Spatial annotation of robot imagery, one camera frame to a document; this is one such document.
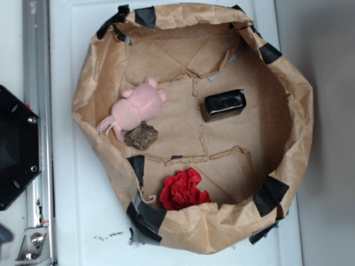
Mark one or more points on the black tape-wrapped box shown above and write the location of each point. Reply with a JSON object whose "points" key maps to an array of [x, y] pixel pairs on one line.
{"points": [[223, 105]]}

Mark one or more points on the brown paper bag bin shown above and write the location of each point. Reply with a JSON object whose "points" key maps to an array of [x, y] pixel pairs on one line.
{"points": [[251, 164]]}

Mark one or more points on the brown rough rock chunk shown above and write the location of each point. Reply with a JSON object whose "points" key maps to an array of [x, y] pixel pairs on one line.
{"points": [[142, 137]]}

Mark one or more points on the pink plush toy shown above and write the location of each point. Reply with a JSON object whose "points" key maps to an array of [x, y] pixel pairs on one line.
{"points": [[140, 104]]}

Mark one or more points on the red crumpled tissue paper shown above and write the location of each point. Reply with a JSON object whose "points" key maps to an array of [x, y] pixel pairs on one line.
{"points": [[180, 191]]}

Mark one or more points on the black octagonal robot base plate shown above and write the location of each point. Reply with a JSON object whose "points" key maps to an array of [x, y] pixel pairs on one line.
{"points": [[20, 161]]}

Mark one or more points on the silver metal corner bracket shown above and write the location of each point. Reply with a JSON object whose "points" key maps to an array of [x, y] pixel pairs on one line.
{"points": [[35, 247]]}

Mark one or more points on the silver aluminium rail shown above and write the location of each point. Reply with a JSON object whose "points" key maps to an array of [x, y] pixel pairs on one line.
{"points": [[37, 93]]}

